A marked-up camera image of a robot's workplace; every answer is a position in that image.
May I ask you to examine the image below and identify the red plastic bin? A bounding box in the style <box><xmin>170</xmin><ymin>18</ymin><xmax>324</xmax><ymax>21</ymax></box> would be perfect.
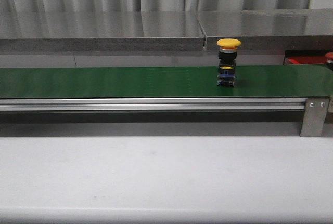
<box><xmin>287</xmin><ymin>56</ymin><xmax>327</xmax><ymax>65</ymax></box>

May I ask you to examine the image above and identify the right steel counter top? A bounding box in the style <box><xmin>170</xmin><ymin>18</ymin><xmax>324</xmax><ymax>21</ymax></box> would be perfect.
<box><xmin>198</xmin><ymin>9</ymin><xmax>332</xmax><ymax>50</ymax></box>

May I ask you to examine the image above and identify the steel counter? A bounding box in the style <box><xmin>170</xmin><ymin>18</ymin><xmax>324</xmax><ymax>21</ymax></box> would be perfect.
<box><xmin>1</xmin><ymin>12</ymin><xmax>205</xmax><ymax>52</ymax></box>
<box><xmin>198</xmin><ymin>9</ymin><xmax>332</xmax><ymax>50</ymax></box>

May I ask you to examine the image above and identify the aluminium conveyor side rail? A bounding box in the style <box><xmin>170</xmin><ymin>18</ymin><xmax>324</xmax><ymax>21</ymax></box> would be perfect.
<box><xmin>1</xmin><ymin>98</ymin><xmax>306</xmax><ymax>111</ymax></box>

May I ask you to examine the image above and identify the red mushroom push button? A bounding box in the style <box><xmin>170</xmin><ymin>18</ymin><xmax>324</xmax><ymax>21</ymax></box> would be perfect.
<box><xmin>325</xmin><ymin>52</ymin><xmax>333</xmax><ymax>70</ymax></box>

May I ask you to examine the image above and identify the left steel counter top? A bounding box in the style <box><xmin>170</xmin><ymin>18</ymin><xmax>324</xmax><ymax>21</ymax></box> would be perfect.
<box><xmin>1</xmin><ymin>12</ymin><xmax>205</xmax><ymax>52</ymax></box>

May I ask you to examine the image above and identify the steel conveyor support bracket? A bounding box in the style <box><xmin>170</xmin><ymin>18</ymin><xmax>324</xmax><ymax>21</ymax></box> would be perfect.
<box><xmin>300</xmin><ymin>98</ymin><xmax>329</xmax><ymax>137</ymax></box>

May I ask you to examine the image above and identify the green conveyor belt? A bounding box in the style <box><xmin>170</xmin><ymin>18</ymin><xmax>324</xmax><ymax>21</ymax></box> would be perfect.
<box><xmin>1</xmin><ymin>65</ymin><xmax>332</xmax><ymax>99</ymax></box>

